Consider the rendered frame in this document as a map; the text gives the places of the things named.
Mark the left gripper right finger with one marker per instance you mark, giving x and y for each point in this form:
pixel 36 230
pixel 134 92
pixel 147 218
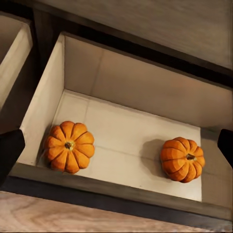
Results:
pixel 225 144

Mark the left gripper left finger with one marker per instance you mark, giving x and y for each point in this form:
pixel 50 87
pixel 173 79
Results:
pixel 12 145

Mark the cabinet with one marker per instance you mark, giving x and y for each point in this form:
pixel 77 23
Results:
pixel 136 73

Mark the pumpkin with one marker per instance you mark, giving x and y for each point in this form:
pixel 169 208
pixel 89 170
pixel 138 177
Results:
pixel 182 159
pixel 69 147

